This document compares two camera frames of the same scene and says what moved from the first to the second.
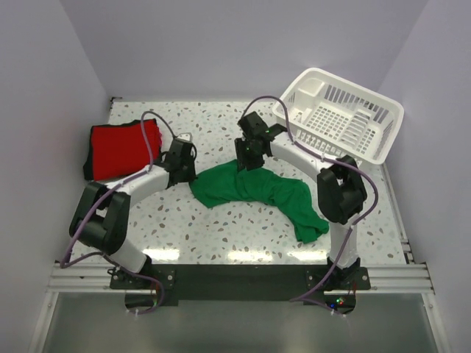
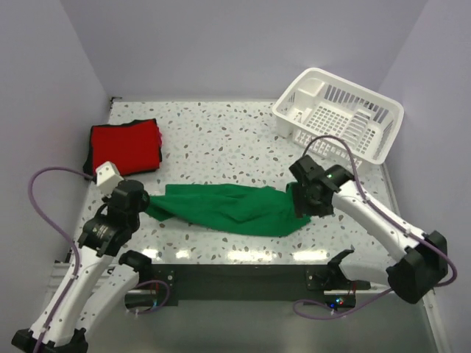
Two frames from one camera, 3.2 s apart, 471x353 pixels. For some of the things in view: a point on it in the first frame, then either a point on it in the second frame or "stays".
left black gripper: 191,176 to 145,201
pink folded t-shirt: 160,136 stays
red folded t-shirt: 120,149 stays
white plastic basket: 331,112 stays
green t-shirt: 260,186 to 235,209
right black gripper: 243,161 to 302,207
